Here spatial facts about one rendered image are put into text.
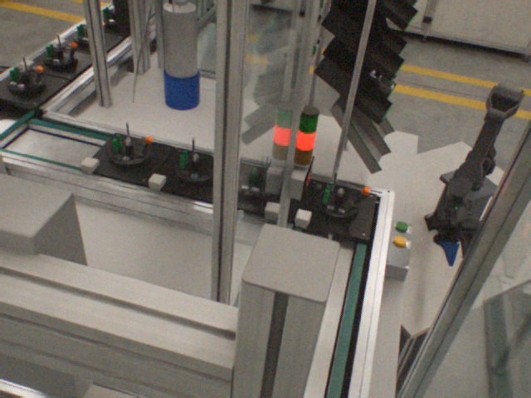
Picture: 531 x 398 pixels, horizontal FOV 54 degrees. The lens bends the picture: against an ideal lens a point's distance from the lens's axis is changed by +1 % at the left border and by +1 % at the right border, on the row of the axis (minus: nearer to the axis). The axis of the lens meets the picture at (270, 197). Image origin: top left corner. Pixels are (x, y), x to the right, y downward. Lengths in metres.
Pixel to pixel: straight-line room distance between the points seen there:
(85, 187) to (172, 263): 0.41
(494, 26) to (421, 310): 4.39
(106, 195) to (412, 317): 1.05
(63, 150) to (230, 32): 1.49
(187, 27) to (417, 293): 1.34
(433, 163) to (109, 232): 1.31
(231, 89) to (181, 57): 1.60
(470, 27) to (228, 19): 5.18
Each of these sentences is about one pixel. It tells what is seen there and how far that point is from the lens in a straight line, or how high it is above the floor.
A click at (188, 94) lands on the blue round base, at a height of 0.94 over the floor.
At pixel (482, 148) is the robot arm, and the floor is 1.31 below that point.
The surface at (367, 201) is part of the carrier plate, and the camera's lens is 1.79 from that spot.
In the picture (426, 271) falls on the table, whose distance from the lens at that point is 1.77.
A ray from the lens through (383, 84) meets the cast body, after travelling 1.93.
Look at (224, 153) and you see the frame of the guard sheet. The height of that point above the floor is 1.66.
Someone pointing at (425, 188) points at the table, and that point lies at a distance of 2.11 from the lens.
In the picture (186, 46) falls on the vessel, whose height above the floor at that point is 1.15.
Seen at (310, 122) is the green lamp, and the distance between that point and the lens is 1.32.
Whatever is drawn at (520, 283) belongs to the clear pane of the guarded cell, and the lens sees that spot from 0.54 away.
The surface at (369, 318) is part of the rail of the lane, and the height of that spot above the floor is 0.95.
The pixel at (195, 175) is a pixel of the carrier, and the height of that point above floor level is 1.00.
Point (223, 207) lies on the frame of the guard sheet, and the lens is 0.78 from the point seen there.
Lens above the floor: 2.08
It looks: 40 degrees down
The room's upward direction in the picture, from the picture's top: 7 degrees clockwise
